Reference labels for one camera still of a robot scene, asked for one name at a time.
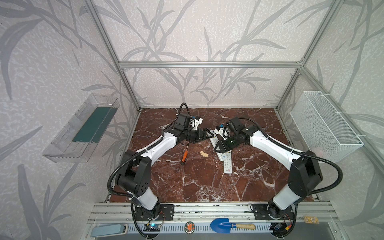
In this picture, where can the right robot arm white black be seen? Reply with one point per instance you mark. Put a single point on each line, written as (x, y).
(305, 173)

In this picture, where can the round orange badge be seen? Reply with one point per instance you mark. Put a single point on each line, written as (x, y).
(190, 227)

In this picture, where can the yellow small circuit board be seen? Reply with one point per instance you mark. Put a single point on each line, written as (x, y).
(311, 220)

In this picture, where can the clear plastic wall bin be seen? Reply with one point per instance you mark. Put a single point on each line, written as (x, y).
(79, 138)

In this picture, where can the aluminium frame rail front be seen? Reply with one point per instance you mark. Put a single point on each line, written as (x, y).
(205, 212)

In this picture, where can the pink object in basket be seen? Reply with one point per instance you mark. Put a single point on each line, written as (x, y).
(319, 152)

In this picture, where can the white wire mesh basket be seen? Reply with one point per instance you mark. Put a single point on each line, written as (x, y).
(323, 126)

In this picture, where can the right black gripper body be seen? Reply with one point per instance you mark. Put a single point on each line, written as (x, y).
(223, 143)

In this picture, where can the grey blue flat device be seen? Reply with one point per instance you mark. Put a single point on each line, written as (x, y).
(109, 230)

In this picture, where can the orange handle screwdriver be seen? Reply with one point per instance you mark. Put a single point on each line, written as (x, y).
(183, 161)

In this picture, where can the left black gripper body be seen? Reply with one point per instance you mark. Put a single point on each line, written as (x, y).
(194, 133)

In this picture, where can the white remote control face up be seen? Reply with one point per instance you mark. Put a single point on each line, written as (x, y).
(227, 161)

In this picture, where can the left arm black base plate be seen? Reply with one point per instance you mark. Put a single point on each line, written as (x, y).
(160, 212)

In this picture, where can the small green circuit board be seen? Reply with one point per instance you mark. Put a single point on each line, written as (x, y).
(152, 227)

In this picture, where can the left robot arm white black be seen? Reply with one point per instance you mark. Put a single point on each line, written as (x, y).
(132, 178)

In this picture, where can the blue toy shovel wooden handle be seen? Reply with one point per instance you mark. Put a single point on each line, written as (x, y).
(223, 226)

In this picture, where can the white remote control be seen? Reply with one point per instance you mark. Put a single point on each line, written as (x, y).
(222, 156)

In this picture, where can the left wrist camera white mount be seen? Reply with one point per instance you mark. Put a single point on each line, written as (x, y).
(195, 122)

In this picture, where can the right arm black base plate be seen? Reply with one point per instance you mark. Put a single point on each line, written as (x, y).
(260, 211)

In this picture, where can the small wooden animal figure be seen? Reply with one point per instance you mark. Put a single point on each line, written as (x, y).
(203, 154)

